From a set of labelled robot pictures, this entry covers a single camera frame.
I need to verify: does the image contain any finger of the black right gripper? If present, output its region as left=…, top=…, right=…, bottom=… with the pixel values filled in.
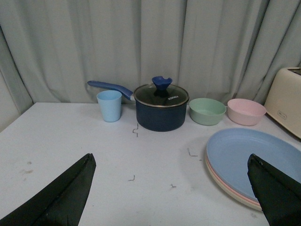
left=253, top=155, right=301, bottom=202
left=247, top=154, right=301, bottom=226

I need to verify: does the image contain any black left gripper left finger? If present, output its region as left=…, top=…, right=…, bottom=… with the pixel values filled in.
left=0, top=153, right=93, bottom=226

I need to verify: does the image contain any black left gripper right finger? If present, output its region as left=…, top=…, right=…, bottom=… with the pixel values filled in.
left=34, top=155, right=96, bottom=226

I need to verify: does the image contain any pink plate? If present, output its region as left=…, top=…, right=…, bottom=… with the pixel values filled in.
left=205, top=155, right=261, bottom=207

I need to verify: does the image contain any blue plate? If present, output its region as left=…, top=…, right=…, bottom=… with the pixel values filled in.
left=206, top=128, right=301, bottom=202

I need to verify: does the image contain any cream toaster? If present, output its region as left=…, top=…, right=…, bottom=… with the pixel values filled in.
left=264, top=67, right=301, bottom=138

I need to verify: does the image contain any cream plate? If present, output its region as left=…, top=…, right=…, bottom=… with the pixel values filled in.
left=206, top=162, right=263, bottom=212

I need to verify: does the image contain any pink bowl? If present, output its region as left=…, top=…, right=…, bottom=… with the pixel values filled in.
left=228, top=98, right=267, bottom=126

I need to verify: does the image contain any green bowl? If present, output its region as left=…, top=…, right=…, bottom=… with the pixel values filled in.
left=189, top=98, right=226, bottom=126

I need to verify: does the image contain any light blue cup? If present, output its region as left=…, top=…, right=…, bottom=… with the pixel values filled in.
left=96, top=90, right=122, bottom=122

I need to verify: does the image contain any dark blue saucepan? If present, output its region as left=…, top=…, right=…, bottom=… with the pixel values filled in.
left=87, top=81, right=188, bottom=132

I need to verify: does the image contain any glass pot lid blue knob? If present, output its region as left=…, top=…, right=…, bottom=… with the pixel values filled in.
left=134, top=76, right=189, bottom=108

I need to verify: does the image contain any grey curtain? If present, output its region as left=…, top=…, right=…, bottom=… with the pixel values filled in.
left=0, top=0, right=301, bottom=134

